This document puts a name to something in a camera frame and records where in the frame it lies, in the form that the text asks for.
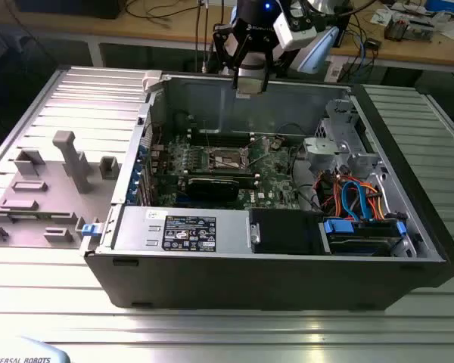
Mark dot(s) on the black monitor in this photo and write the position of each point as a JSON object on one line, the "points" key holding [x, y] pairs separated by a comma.
{"points": [[60, 7]]}

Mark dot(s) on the small black device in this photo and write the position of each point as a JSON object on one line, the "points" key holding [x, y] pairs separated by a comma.
{"points": [[372, 43]]}

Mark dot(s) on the pale blue teach pendant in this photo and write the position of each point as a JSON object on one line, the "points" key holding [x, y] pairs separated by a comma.
{"points": [[22, 351]]}

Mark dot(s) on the green motherboard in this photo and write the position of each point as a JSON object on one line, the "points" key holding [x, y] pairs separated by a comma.
{"points": [[272, 177]]}

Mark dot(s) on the white label sheet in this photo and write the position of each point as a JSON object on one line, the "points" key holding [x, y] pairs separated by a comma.
{"points": [[334, 70]]}

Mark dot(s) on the silver metal drive cage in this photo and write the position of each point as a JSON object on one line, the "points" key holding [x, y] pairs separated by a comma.
{"points": [[319, 146]]}

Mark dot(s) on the grey metal device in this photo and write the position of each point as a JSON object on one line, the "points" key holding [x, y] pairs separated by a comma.
{"points": [[421, 32]]}

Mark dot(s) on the white papers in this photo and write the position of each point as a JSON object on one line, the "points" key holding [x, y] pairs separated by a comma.
{"points": [[382, 17]]}

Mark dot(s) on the pale grey case latch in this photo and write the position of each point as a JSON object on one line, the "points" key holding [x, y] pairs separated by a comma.
{"points": [[151, 81]]}

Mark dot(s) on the CPU socket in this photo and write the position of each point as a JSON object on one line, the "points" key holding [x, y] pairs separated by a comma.
{"points": [[227, 160]]}

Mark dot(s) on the blue plastic latch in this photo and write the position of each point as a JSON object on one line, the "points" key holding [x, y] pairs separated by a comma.
{"points": [[91, 230]]}

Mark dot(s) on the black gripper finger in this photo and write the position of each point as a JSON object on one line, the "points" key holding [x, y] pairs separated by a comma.
{"points": [[219, 45], [269, 53]]}

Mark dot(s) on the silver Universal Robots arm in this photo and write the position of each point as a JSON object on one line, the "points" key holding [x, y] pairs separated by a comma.
{"points": [[318, 53]]}

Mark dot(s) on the black open PC case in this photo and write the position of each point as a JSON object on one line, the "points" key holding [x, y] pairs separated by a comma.
{"points": [[249, 280]]}

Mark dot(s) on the wooden desk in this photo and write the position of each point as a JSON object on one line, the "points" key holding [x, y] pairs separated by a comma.
{"points": [[79, 26]]}

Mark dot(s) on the silver CPU chip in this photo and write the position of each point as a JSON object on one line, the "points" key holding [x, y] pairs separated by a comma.
{"points": [[249, 89]]}

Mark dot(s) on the green RAM stick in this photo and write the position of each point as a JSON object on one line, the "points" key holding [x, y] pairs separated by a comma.
{"points": [[26, 216]]}

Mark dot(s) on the hard disk in blue carrier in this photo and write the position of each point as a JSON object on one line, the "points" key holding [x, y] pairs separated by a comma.
{"points": [[338, 228]]}

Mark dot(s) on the grey power supply unit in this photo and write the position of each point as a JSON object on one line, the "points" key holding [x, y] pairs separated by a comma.
{"points": [[136, 230]]}

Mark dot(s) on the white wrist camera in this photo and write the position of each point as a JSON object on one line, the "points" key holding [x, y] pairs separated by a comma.
{"points": [[291, 38]]}

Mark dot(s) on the grey parts rack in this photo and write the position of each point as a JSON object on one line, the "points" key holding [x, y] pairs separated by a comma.
{"points": [[60, 181]]}

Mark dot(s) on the black drive bay box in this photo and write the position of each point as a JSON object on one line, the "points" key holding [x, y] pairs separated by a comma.
{"points": [[283, 230]]}

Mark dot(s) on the round coin battery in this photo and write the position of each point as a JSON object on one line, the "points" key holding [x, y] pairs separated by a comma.
{"points": [[277, 143]]}

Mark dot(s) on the black graphics card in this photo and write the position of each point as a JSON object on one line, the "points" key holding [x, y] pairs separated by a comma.
{"points": [[212, 189]]}

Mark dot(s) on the copper finned CPU cooler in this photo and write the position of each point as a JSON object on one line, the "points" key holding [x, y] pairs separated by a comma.
{"points": [[395, 30]]}

